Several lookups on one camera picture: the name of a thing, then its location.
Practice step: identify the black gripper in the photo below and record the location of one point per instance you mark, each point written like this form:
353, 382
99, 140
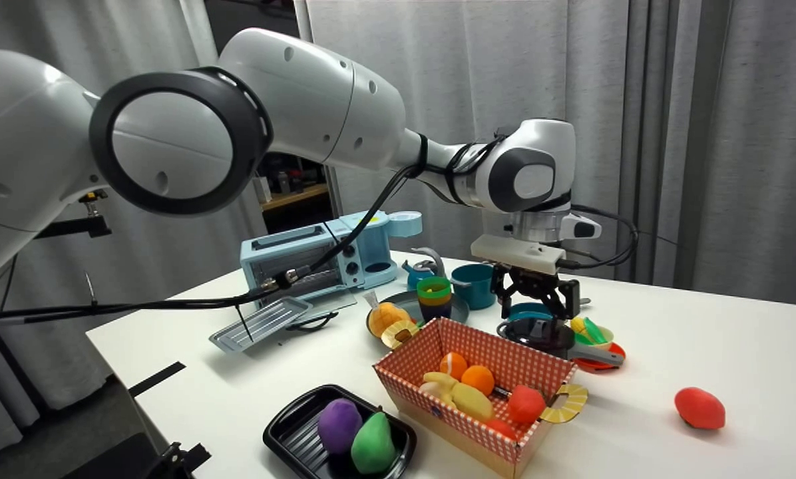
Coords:
559, 297

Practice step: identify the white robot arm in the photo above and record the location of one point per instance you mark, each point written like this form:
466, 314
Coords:
190, 141

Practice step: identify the red checkered cardboard box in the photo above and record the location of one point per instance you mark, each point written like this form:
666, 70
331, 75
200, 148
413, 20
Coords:
491, 397

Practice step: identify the blue toy pan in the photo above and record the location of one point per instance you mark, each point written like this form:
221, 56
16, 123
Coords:
527, 313

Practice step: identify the green yellow toy vegetable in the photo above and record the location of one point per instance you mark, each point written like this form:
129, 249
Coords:
588, 330

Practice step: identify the teal toy cup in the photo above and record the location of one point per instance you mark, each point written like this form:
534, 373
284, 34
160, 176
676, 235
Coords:
474, 285

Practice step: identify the red toy plate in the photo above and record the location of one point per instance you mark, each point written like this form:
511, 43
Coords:
600, 358

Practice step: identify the red toy tomato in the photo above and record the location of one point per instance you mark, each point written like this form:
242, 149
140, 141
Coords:
526, 405

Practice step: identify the yellow pineapple slice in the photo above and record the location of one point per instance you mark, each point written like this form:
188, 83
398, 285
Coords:
567, 405

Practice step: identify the green orange toy cup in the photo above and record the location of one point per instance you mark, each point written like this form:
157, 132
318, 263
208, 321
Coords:
434, 297

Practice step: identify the yellow toy banana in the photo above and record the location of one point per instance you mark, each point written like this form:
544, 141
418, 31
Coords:
457, 394

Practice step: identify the grey toy faucet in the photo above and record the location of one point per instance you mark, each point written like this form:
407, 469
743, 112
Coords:
426, 265

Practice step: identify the orange toy half fruit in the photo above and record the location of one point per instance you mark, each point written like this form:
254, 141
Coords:
393, 326

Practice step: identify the black plastic tray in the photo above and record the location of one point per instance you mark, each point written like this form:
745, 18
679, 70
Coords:
292, 434

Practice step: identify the red toy fruit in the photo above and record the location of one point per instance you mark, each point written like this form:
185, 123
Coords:
698, 408

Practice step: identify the green toy avocado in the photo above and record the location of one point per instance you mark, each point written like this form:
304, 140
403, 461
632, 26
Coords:
374, 448

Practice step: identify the purple toy eggplant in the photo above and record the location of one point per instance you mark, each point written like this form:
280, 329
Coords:
335, 428

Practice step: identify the grey oven rack tray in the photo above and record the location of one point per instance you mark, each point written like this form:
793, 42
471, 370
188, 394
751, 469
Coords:
258, 326

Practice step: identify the light blue toy oven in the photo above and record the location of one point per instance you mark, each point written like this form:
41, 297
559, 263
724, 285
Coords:
326, 259

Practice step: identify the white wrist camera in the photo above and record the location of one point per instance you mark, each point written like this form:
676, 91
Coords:
518, 253

